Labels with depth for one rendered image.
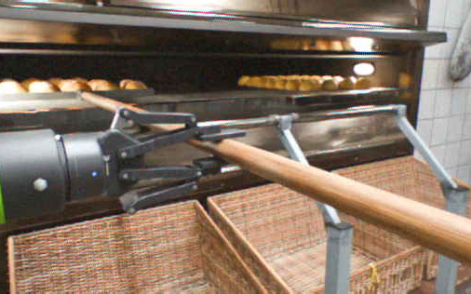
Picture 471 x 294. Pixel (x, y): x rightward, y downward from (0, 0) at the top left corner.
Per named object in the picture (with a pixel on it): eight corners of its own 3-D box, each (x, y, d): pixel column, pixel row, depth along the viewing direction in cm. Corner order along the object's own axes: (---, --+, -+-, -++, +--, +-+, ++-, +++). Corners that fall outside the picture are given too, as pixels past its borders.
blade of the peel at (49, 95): (154, 95, 149) (154, 88, 149) (-10, 102, 121) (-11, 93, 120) (127, 89, 179) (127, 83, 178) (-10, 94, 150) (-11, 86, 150)
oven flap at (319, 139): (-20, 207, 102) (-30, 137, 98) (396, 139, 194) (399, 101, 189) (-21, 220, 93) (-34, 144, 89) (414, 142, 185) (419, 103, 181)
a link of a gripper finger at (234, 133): (192, 139, 51) (192, 133, 51) (235, 133, 55) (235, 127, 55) (202, 142, 49) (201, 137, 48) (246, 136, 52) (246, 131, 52)
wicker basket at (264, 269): (205, 268, 135) (203, 195, 129) (318, 232, 164) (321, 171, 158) (294, 355, 95) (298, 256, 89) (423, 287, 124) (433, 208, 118)
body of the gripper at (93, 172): (52, 126, 44) (131, 120, 48) (60, 195, 45) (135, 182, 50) (62, 137, 37) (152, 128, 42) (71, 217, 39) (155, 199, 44)
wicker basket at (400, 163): (324, 229, 167) (328, 169, 161) (405, 206, 195) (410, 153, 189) (427, 284, 126) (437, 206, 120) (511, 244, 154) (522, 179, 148)
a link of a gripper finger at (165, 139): (111, 155, 46) (108, 145, 46) (192, 132, 51) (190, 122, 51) (120, 163, 43) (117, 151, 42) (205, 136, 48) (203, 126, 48)
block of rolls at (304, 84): (235, 86, 217) (235, 75, 216) (298, 83, 242) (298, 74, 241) (306, 92, 167) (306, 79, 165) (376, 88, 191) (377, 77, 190)
